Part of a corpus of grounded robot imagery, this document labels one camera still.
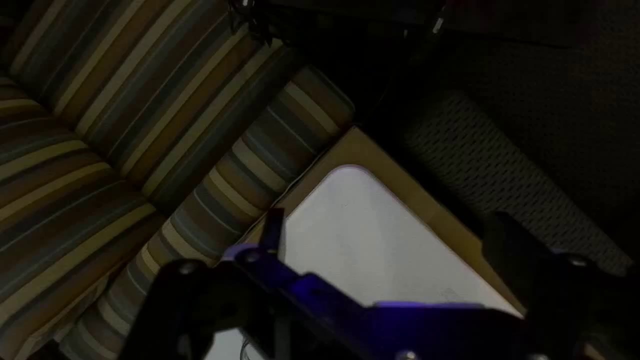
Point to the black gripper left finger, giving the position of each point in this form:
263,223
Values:
220,307

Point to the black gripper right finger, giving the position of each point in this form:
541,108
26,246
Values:
573,307

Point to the white plastic board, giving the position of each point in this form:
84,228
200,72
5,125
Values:
361,241

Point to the dark mesh panel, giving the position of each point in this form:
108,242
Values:
492,172

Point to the striped fabric sofa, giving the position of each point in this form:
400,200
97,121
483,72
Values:
121,147

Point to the white board with tan edge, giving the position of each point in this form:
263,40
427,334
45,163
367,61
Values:
393,172

